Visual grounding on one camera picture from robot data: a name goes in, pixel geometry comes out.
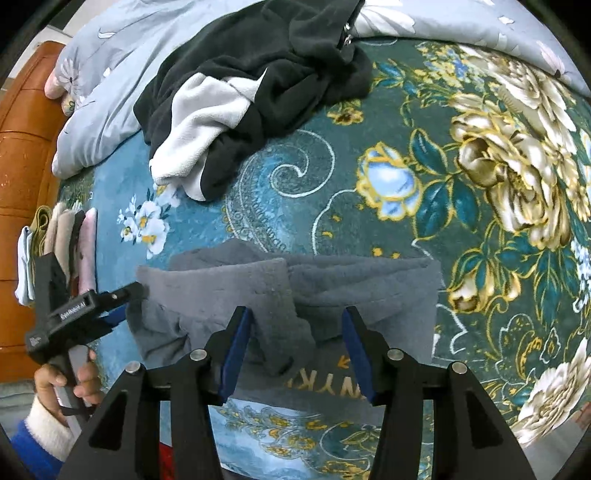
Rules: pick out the left forearm blue white sleeve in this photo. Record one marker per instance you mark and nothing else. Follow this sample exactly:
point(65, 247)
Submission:
point(42, 443)

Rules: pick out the grey sweatpants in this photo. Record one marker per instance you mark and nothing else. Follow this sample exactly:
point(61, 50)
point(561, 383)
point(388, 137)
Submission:
point(296, 358)

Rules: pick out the light blue floral duvet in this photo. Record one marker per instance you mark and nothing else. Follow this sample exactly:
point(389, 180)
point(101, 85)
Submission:
point(111, 59)

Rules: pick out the black white jacket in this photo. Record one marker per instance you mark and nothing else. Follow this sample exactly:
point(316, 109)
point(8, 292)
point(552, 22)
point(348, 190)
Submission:
point(205, 112)

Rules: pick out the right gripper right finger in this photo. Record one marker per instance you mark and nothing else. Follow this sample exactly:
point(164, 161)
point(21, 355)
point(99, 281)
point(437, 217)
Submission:
point(471, 438)

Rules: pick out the stack of folded clothes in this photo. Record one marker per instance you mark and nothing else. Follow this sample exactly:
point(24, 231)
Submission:
point(67, 233)

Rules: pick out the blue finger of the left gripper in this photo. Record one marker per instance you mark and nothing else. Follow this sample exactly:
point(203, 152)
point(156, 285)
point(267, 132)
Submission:
point(114, 317)

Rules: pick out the teal floral blanket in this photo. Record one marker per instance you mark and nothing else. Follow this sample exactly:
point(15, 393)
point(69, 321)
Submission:
point(462, 155)

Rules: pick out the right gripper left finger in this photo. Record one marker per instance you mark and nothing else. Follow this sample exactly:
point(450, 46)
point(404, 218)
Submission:
point(121, 439)

